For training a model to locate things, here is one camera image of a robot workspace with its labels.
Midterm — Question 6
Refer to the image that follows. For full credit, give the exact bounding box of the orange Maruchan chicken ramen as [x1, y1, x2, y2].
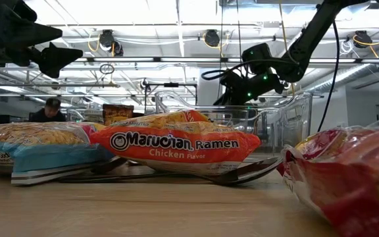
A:
[89, 109, 262, 175]

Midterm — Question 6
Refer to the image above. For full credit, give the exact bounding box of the taco seasoning packet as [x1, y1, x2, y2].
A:
[102, 104, 135, 126]

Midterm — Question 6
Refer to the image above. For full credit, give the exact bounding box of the person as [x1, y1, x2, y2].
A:
[28, 97, 68, 123]

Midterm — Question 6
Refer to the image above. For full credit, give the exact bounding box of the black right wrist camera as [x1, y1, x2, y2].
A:
[241, 42, 273, 75]

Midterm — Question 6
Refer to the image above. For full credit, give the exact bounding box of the clear plastic storage bin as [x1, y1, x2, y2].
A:
[64, 107, 87, 123]
[153, 90, 313, 155]

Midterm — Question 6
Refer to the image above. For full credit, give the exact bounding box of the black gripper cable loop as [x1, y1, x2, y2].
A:
[201, 58, 295, 82]

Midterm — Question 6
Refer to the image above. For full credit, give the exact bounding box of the blue Maruchan ramen pack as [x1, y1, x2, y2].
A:
[0, 120, 116, 174]

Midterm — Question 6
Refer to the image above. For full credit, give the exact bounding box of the red Maruchan ramen pack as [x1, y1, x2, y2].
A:
[276, 117, 379, 237]

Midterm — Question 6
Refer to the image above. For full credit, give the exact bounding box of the black hanging arm cable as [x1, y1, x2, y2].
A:
[316, 20, 341, 133]

